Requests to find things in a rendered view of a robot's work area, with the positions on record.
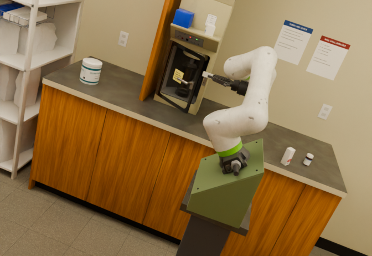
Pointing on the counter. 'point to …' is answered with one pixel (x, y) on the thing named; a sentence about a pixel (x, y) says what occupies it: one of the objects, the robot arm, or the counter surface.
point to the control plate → (189, 38)
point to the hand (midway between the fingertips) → (207, 75)
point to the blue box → (183, 18)
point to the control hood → (212, 44)
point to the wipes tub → (90, 71)
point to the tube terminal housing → (195, 5)
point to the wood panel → (163, 35)
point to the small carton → (210, 30)
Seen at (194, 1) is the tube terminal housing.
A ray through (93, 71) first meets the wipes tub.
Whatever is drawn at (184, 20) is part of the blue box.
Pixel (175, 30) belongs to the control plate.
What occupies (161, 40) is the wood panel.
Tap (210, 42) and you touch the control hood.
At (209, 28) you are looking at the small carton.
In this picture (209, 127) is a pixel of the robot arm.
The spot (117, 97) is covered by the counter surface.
